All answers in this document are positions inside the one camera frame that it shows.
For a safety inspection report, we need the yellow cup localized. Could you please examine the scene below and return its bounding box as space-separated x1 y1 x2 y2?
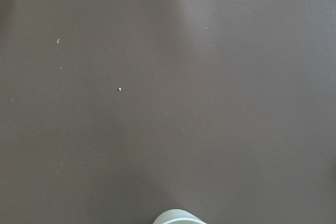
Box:
153 209 206 224

